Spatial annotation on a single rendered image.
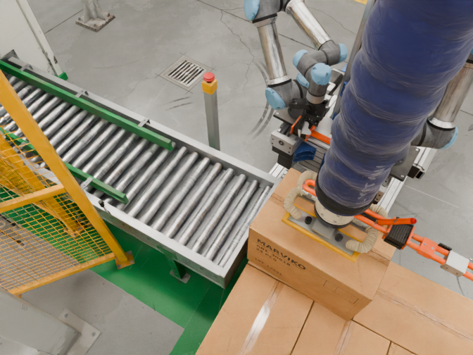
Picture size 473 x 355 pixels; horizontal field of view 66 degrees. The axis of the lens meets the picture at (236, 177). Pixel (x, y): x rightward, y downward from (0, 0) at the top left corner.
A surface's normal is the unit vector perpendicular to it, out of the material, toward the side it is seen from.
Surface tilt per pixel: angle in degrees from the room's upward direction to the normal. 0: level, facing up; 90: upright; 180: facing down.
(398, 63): 92
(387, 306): 0
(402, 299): 0
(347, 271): 0
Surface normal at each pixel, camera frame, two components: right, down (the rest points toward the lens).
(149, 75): 0.00, -0.55
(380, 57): -0.79, 0.53
